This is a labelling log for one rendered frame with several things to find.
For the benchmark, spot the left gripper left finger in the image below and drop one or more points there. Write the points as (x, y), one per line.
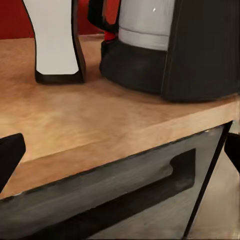
(12, 150)

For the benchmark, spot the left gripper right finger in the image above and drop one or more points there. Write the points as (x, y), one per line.
(232, 149)

